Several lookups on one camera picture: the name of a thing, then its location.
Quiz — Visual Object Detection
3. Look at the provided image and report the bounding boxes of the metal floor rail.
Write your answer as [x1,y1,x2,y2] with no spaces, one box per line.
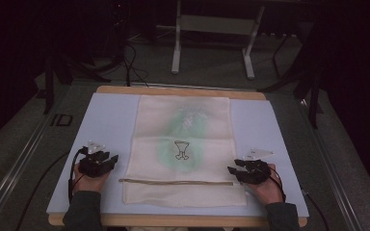
[298,97,364,231]
[0,101,72,231]

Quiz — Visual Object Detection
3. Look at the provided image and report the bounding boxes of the person's right hand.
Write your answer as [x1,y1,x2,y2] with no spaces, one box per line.
[246,163,285,205]

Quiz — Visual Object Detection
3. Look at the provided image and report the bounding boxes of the white metal stand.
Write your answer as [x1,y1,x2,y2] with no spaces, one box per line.
[155,0,267,81]

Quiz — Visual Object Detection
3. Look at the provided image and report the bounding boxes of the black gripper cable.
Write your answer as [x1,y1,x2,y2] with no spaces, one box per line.
[14,145,89,231]
[268,166,331,231]

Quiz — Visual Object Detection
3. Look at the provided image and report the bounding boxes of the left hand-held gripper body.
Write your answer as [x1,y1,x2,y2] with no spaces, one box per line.
[78,140,110,179]

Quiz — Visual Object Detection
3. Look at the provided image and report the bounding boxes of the cream drawstring cloth bag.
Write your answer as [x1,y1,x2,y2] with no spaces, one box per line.
[118,94,249,208]

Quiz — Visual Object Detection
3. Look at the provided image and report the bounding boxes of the pale green item inside bag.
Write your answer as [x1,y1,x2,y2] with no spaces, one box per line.
[156,107,209,173]

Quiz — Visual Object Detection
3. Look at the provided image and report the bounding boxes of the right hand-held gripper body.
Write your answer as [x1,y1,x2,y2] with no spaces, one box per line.
[239,146,275,186]

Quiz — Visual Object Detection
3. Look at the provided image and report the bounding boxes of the pale table cover sheet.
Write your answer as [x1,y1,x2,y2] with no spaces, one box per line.
[45,91,310,219]

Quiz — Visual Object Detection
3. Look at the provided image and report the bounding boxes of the black floor cables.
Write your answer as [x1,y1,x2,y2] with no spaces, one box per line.
[120,39,150,89]

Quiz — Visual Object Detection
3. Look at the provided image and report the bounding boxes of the dark stand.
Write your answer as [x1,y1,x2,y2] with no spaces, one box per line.
[258,13,327,130]
[35,0,133,116]

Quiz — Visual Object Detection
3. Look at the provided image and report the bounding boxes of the person's left hand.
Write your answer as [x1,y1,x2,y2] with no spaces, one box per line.
[72,163,111,194]

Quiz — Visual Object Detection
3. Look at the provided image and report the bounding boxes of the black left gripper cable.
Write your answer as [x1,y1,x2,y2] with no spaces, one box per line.
[14,145,89,231]

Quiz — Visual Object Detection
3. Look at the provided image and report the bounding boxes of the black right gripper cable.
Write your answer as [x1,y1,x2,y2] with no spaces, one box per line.
[268,166,331,231]

